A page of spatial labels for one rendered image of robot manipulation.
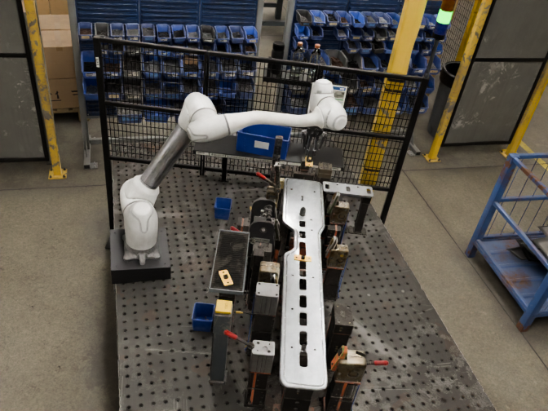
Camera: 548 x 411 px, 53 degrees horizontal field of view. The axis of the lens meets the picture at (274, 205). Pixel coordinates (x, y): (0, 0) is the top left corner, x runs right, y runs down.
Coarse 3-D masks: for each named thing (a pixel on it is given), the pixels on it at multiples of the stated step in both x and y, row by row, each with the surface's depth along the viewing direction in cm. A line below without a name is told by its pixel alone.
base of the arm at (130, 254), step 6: (126, 246) 278; (156, 246) 282; (126, 252) 277; (132, 252) 276; (138, 252) 276; (144, 252) 276; (150, 252) 279; (156, 252) 281; (126, 258) 275; (132, 258) 276; (138, 258) 277; (144, 258) 275; (150, 258) 279; (156, 258) 279
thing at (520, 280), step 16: (512, 160) 375; (528, 176) 361; (496, 192) 394; (544, 192) 348; (496, 208) 395; (480, 224) 413; (512, 224) 379; (480, 240) 421; (496, 240) 427; (512, 240) 430; (528, 240) 366; (544, 240) 376; (496, 256) 412; (512, 256) 414; (528, 256) 400; (544, 256) 354; (496, 272) 398; (512, 272) 399; (528, 272) 401; (544, 272) 403; (512, 288) 382; (528, 288) 388; (544, 288) 351; (528, 304) 366; (544, 304) 377; (528, 320) 369
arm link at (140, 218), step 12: (132, 204) 270; (144, 204) 269; (132, 216) 264; (144, 216) 265; (156, 216) 270; (132, 228) 266; (144, 228) 267; (156, 228) 272; (132, 240) 271; (144, 240) 270; (156, 240) 279
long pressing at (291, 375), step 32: (288, 192) 303; (320, 192) 307; (288, 224) 281; (320, 224) 284; (288, 256) 262; (320, 256) 265; (288, 288) 246; (320, 288) 249; (288, 320) 231; (320, 320) 233; (288, 352) 218; (320, 352) 220; (288, 384) 207; (320, 384) 208
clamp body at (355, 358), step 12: (348, 360) 211; (360, 360) 212; (336, 372) 214; (348, 372) 213; (360, 372) 213; (336, 384) 219; (348, 384) 218; (336, 396) 224; (348, 396) 225; (324, 408) 233; (336, 408) 228; (348, 408) 228
